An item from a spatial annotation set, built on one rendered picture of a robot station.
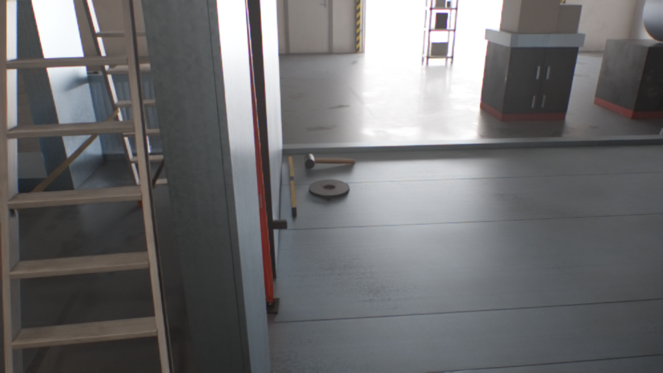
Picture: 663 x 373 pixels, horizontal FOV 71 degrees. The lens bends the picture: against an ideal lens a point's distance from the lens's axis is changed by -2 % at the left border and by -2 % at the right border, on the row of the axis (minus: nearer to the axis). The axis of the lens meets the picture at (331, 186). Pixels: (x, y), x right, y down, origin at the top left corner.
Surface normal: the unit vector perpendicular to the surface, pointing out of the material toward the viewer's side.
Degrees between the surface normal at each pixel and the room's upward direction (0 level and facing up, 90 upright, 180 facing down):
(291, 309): 0
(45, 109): 90
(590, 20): 90
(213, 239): 90
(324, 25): 90
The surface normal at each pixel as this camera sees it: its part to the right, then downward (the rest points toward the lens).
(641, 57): -1.00, 0.04
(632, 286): 0.00, -0.92
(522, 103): 0.08, 0.40
